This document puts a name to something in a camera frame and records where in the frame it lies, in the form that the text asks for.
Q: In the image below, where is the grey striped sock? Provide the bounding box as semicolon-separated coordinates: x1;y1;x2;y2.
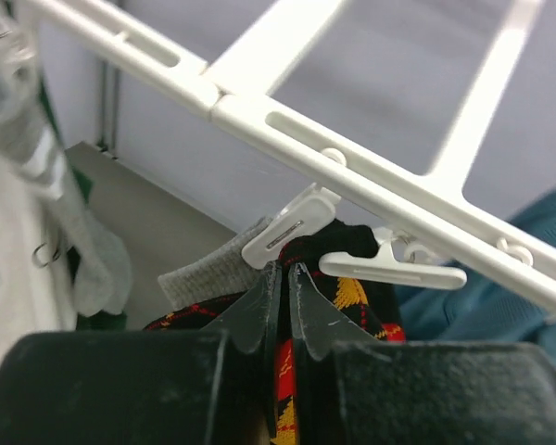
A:
0;3;132;317

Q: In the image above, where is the white clip hanger frame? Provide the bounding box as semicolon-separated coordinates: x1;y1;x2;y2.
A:
16;0;556;321

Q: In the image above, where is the red black argyle sock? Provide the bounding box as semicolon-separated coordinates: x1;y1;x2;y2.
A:
146;218;406;444

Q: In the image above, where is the white hanger clip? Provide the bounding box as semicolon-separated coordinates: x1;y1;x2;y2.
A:
242;184;341;270
319;226;467;290

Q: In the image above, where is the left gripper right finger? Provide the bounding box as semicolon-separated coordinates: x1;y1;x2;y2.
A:
288;265;556;444

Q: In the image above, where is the blue cloth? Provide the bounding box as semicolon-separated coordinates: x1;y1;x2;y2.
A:
395;188;556;366

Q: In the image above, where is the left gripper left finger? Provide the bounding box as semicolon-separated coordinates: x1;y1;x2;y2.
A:
0;265;282;444

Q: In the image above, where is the green and white sock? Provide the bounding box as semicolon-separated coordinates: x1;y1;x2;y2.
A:
39;81;127;331

